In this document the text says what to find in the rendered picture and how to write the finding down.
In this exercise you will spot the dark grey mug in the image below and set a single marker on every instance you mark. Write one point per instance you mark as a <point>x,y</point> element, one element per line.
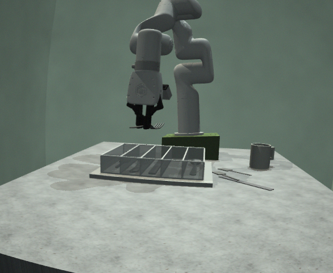
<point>260,155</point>

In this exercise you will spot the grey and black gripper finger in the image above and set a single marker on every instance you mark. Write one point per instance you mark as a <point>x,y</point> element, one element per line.
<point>138,109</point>
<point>150,110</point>

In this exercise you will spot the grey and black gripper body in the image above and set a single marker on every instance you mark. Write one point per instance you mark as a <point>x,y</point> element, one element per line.
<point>145,87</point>

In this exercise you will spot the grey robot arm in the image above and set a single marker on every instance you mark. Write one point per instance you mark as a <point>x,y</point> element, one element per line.
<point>152,44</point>

